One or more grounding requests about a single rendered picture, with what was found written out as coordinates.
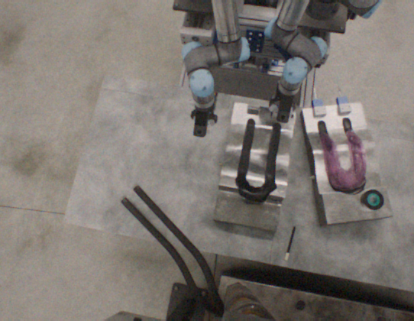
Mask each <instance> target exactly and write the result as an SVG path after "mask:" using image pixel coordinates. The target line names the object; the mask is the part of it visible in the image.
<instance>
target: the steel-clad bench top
mask: <svg viewBox="0 0 414 321"><path fill-rule="evenodd" d="M191 93H192V90H191V88H187V87H183V86H175V85H170V84H162V83H154V82H149V81H145V80H140V79H132V78H124V77H120V76H112V75H108V74H105V76H104V79H103V81H102V88H101V91H100V93H99V97H98V101H97V103H96V106H95V110H94V112H93V118H92V122H91V125H90V127H89V132H88V134H87V136H86V143H85V146H84V148H83V151H82V156H81V158H80V161H79V167H78V170H77V172H76V177H75V180H74V182H73V188H72V192H71V194H70V198H69V201H68V203H67V207H66V213H65V215H64V218H63V222H66V223H69V224H74V225H80V226H83V227H87V228H91V229H97V230H101V231H104V232H114V233H118V234H122V235H128V236H131V237H135V238H142V239H146V240H149V241H153V242H158V240H156V239H155V237H154V236H153V235H152V234H150V233H149V231H148V230H146V229H145V227H143V226H142V224H141V223H140V222H139V221H138V220H137V219H136V218H135V217H134V216H133V215H132V214H131V213H130V211H128V210H127V209H126V208H125V207H124V206H123V204H122V203H121V202H120V198H121V197H122V196H125V197H126V198H127V199H128V200H129V202H130V203H132V204H133V205H134V206H135V207H136V208H137V210H138V211H140V212H141V213H142V214H143V215H144V216H145V218H146V219H148V220H149V221H150V222H151V223H152V224H153V226H154V227H156V229H157V230H158V231H159V232H160V233H161V235H163V236H164V237H165V238H166V239H167V240H168V241H169V242H170V243H171V244H172V245H177V246H180V247H185V246H184V245H183V243H181V242H180V241H179V240H178V239H177V237H176V236H175V235H174V234H173V233H172V232H171V231H170V230H169V229H168V228H167V227H166V226H165V225H164V224H163V223H162V222H161V221H160V219H159V218H158V217H157V216H156V215H155V214H154V213H153V211H152V210H151V209H150V208H149V207H148V206H147V205H146V204H145V203H144V201H143V200H142V199H141V198H140V197H139V196H138V195H137V194H136V192H134V191H133V189H132V187H133V185H135V184H137V185H138V186H139V187H140V188H141V189H142V190H143V191H144V192H145V193H146V194H147V195H148V196H149V197H150V198H151V199H152V201H153V202H154V203H155V204H157V205H158V206H159V207H160V210H161V211H162V212H164V213H165V214H166V215H167V216H168V217H169V220H171V221H172V222H173V223H174V224H175V225H176V227H177V228H179V230H180V231H181V232H182V233H183V234H184V235H185V236H186V237H187V238H188V239H189V240H190V241H191V242H192V243H193V244H194V245H195V246H196V248H197V249H198V250H199V251H208V252H211V253H216V254H219V255H225V256H229V257H233V258H243V259H247V260H250V261H256V262H260V263H263V264H266V263H267V264H273V265H277V266H281V267H285V268H291V269H292V268H294V269H298V270H301V271H308V272H312V273H315V274H325V275H328V276H333V277H338V278H341V277H342V278H345V279H349V280H355V281H359V282H366V283H369V284H376V285H380V286H387V287H392V288H396V289H400V290H409V291H413V292H414V126H411V125H404V124H400V123H395V122H388V121H383V120H375V119H370V118H365V121H366V125H367V128H368V130H369V132H370V134H371V136H372V138H373V140H374V141H375V144H376V146H377V157H378V164H379V171H380V178H381V181H382V186H387V189H388V195H389V198H390V203H391V206H392V210H393V216H392V217H389V218H386V219H379V220H373V221H363V222H349V223H342V224H336V225H324V226H320V223H319V216H318V212H317V204H316V201H315V194H314V189H313V185H312V179H309V177H310V176H311V170H310V166H309V159H308V155H307V151H306V144H305V140H304V136H303V128H302V121H301V117H300V112H301V111H302V109H308V108H304V107H300V106H296V109H295V110H294V112H295V113H296V118H295V124H294V129H293V136H292V141H291V146H290V151H289V172H288V181H287V188H286V196H285V198H284V199H283V201H282V203H281V207H280V221H279V226H278V232H274V233H273V232H269V231H265V230H262V229H256V228H251V227H250V228H248V227H244V226H240V225H233V224H230V223H225V222H219V221H215V220H213V216H214V212H215V205H216V202H217V194H218V184H219V180H220V176H221V171H222V167H221V166H219V165H218V164H223V162H224V159H225V149H226V145H227V141H228V134H229V131H230V127H231V120H232V116H233V108H234V102H241V103H245V104H249V106H253V107H258V108H259V107H260V106H261V107H265V108H269V101H267V100H258V99H250V98H246V97H241V96H233V95H229V94H225V93H220V92H218V96H217V103H216V107H215V109H216V110H217V116H218V119H217V123H216V124H215V125H213V126H212V128H211V131H210V135H209V134H206V136H205V137H204V138H200V137H195V136H194V135H193V134H192V133H193V128H194V121H193V120H192V118H191V112H192V111H193V109H195V105H194V102H193V100H192V95H191ZM230 100H231V101H230ZM293 226H295V227H296V228H295V232H294V237H293V242H292V244H291V248H290V250H289V255H288V258H287V260H285V258H286V251H287V248H288V245H289V241H290V238H291V235H292V232H293ZM271 246H272V247H271Z"/></svg>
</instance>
